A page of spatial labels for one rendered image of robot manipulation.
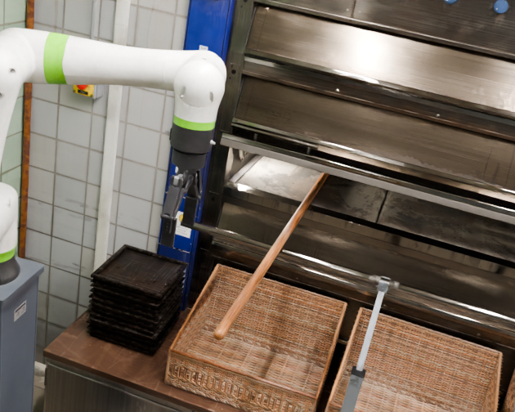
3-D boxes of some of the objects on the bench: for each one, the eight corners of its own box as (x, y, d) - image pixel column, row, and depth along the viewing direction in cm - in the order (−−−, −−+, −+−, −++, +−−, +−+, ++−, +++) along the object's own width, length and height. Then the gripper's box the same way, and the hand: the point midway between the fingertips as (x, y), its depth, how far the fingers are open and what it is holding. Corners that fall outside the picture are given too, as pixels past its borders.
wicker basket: (343, 360, 275) (359, 304, 264) (481, 408, 262) (504, 351, 251) (315, 436, 232) (333, 373, 221) (480, 498, 219) (507, 433, 208)
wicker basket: (207, 317, 286) (216, 261, 275) (334, 357, 276) (350, 301, 265) (160, 383, 243) (169, 320, 232) (310, 435, 232) (327, 371, 221)
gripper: (194, 132, 162) (181, 212, 170) (152, 158, 139) (141, 250, 147) (222, 139, 161) (209, 219, 169) (185, 167, 138) (172, 259, 146)
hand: (178, 230), depth 158 cm, fingers open, 13 cm apart
